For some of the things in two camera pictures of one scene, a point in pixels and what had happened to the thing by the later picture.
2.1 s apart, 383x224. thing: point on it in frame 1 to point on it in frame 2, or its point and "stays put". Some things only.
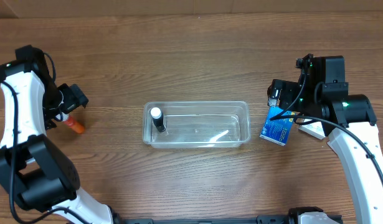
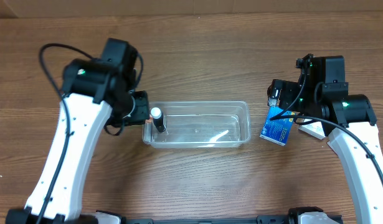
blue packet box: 278,130 stays put
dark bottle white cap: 156,114 stays put
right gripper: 284,92 stays put
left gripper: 72,101 to 141,108
